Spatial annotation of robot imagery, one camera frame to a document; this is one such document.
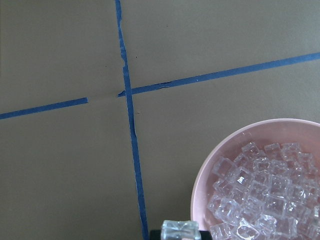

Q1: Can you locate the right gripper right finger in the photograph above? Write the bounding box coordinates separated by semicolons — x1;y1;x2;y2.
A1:
199;230;212;240

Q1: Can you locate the clear ice cube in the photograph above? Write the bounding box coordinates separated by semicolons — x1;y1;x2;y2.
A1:
160;220;202;240

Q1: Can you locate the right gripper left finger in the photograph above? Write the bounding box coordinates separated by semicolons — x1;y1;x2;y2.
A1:
149;229;162;240

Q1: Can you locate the pink ribbed bowl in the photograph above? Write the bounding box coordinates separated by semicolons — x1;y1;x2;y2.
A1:
191;118;320;232

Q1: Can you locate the clear ice cubes pile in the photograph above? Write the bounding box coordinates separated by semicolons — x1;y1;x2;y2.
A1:
207;142;320;240

